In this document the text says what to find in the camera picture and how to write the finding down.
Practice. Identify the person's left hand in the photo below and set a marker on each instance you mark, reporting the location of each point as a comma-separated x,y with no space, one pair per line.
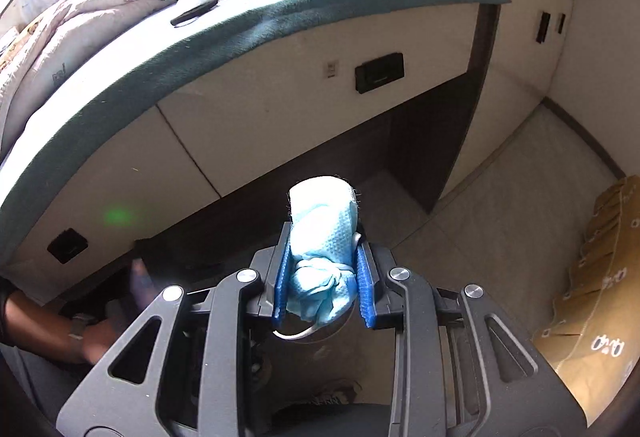
100,342

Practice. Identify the grey wristwatch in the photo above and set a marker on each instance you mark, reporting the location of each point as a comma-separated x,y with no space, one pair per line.
77,326

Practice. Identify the green bed mattress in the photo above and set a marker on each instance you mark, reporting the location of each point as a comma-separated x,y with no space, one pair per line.
250,32

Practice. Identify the person's left forearm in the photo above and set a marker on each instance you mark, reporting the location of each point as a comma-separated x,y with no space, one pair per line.
35,322

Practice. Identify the white bed frame with drawers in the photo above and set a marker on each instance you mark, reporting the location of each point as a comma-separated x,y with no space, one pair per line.
280,102

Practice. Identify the printed blanket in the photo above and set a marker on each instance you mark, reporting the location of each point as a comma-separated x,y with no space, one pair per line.
75,27

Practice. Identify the brown cardboard box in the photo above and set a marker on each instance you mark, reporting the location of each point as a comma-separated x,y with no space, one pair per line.
585,317

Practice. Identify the black remote control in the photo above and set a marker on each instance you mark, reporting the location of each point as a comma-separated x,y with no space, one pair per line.
194,12

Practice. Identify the blue face mask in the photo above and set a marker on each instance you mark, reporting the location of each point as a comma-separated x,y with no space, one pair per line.
322,237

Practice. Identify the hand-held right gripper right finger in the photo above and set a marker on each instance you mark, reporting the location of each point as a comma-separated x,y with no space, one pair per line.
365,289

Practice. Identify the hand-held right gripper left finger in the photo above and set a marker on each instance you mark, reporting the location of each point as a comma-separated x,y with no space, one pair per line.
280,284

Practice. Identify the white cabinet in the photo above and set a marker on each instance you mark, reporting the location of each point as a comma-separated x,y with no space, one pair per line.
525,57

